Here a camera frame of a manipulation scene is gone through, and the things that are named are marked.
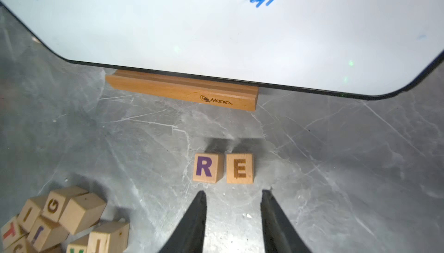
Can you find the white whiteboard black frame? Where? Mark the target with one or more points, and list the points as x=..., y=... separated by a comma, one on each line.
x=370, y=48

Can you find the wooden block brown G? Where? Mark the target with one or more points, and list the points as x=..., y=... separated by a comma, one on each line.
x=57, y=201

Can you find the wooden whiteboard stand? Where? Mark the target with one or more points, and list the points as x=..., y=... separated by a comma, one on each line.
x=234, y=96

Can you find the wooden block purple R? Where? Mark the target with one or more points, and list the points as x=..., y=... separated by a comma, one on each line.
x=208, y=168

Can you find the wooden block red T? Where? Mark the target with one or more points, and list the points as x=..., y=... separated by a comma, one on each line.
x=11, y=232

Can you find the wooden block brown E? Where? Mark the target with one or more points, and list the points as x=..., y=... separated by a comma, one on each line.
x=240, y=168

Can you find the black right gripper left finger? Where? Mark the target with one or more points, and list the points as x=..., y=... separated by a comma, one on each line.
x=189, y=235

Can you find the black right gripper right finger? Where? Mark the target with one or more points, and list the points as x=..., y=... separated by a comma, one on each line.
x=278, y=233

